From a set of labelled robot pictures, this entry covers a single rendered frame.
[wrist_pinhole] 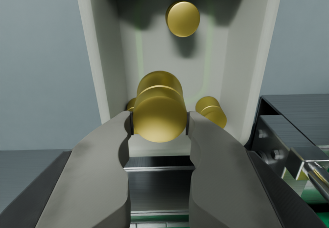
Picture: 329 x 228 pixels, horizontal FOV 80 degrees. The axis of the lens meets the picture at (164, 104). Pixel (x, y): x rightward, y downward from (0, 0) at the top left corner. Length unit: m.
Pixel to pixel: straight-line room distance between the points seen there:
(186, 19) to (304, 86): 0.23
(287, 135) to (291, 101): 0.09
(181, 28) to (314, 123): 0.19
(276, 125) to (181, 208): 0.15
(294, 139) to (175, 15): 0.18
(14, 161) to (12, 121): 0.06
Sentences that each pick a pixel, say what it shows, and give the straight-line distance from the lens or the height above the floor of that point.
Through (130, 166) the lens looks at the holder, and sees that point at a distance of 0.32.
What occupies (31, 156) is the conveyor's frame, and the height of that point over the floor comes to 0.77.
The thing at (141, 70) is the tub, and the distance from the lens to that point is 0.27.
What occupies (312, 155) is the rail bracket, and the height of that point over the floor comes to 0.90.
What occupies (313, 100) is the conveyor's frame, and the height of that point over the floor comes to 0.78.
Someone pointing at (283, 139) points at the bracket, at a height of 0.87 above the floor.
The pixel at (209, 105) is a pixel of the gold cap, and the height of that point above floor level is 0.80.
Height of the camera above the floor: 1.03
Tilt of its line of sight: 63 degrees down
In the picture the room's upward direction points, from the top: 178 degrees clockwise
